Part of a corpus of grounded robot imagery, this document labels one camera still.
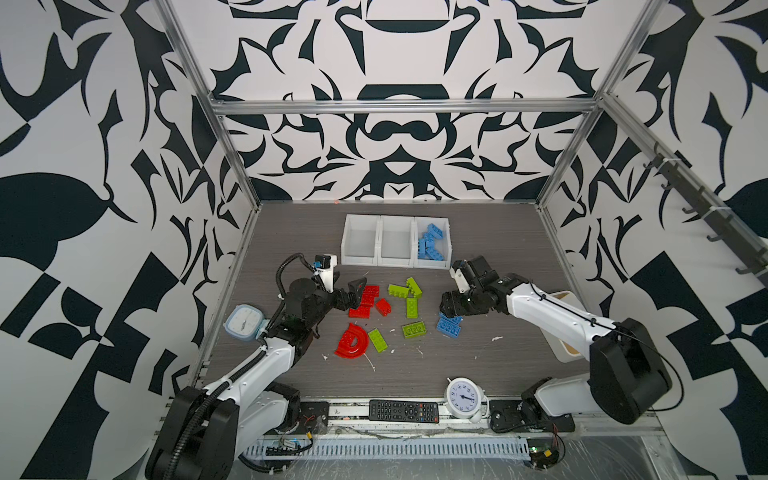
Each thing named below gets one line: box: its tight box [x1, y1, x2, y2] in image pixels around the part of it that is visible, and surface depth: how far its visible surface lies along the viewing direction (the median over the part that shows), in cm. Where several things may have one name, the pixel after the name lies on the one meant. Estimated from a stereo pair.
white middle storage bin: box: [377, 215, 415, 268], surface depth 107 cm
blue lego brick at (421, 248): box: [417, 238, 426, 259], surface depth 104 cm
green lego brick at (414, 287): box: [406, 276, 423, 298], surface depth 96 cm
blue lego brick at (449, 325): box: [436, 313, 464, 339], surface depth 90 cm
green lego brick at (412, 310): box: [406, 298, 419, 319], surface depth 94 cm
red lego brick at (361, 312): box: [348, 306, 370, 319], surface depth 92 cm
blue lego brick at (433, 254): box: [425, 246, 444, 261], surface depth 104 cm
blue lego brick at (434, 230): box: [427, 223, 445, 238], surface depth 109 cm
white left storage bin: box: [341, 214, 380, 267], surface depth 107 cm
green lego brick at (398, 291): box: [388, 284, 410, 299], surface depth 96 cm
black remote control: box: [368, 399, 440, 424], surface depth 76 cm
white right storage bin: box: [413, 216, 452, 270], surface depth 107 cm
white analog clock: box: [444, 377, 489, 423], surface depth 77 cm
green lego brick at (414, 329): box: [402, 321, 427, 339], surface depth 89 cm
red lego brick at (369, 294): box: [361, 285, 381, 307], surface depth 96 cm
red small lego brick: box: [375, 298, 393, 317], surface depth 94 cm
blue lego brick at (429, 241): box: [424, 232, 435, 251], surface depth 107 cm
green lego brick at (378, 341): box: [367, 328, 389, 353], surface depth 88 cm
